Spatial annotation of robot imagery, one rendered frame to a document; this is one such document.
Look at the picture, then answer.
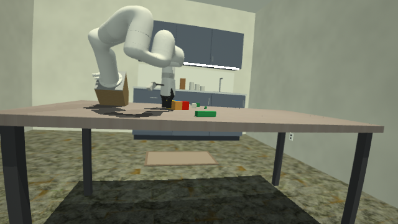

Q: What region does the green rectangular bar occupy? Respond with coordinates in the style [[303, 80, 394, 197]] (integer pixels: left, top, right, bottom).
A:
[[195, 111, 216, 117]]

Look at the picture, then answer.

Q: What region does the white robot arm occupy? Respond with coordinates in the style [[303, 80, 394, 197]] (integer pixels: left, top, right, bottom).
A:
[[88, 6, 184, 88]]

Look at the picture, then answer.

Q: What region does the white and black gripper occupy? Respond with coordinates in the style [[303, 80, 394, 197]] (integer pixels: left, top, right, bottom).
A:
[[160, 78, 175, 108]]

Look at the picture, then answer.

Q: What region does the red cube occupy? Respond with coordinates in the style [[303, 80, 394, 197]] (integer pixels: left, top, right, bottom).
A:
[[182, 101, 189, 110]]

